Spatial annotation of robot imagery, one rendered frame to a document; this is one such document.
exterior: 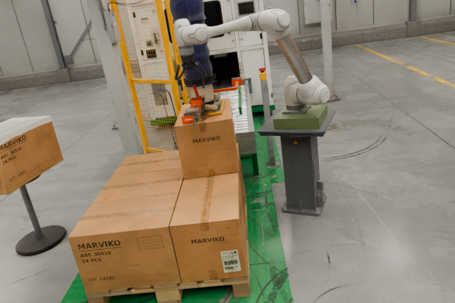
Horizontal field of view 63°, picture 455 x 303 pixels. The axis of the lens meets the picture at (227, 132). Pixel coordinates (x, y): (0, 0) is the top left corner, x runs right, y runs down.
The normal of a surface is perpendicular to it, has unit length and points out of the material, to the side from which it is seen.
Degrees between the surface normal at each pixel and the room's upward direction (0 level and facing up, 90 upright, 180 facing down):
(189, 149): 90
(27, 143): 90
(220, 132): 90
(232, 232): 90
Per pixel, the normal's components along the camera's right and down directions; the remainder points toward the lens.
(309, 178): -0.40, 0.35
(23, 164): 0.95, -0.04
